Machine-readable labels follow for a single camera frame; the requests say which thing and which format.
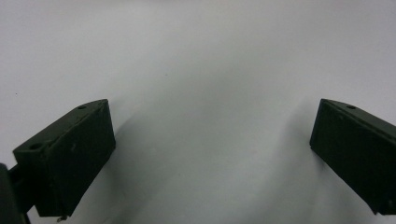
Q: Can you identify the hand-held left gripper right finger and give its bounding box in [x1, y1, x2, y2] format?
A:
[309, 98, 396, 217]

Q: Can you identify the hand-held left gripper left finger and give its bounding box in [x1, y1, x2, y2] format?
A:
[12, 98, 117, 218]

